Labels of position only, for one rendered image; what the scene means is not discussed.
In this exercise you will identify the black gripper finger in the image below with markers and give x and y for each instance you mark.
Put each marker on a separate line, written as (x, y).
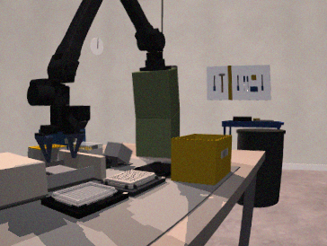
(80, 138)
(48, 140)

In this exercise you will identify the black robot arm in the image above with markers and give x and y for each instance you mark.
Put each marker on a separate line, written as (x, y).
(42, 92)

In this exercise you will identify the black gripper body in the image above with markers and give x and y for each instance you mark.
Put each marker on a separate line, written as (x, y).
(46, 130)

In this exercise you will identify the dark blue bin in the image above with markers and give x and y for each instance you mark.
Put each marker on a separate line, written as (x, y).
(60, 139)

